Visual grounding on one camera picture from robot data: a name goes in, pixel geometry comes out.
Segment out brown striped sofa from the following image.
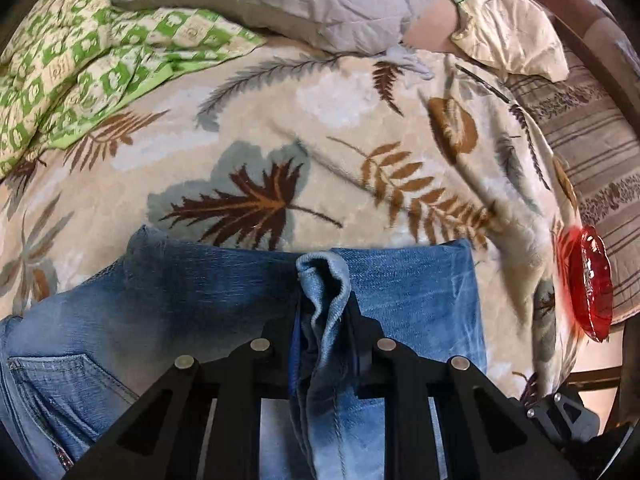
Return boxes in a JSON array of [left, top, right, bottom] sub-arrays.
[[508, 0, 639, 324]]

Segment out green patterned quilt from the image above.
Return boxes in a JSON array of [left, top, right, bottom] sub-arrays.
[[1, 0, 265, 177]]

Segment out cream satin pillow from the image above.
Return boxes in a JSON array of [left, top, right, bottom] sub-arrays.
[[450, 0, 570, 82]]

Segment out blue denim jeans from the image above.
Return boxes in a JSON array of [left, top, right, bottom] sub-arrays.
[[1, 228, 487, 479]]

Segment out red glass bowl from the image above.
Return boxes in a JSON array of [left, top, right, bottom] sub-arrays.
[[562, 226, 613, 342]]

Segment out leaf print beige blanket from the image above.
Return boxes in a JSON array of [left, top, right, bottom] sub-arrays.
[[1, 40, 580, 396]]

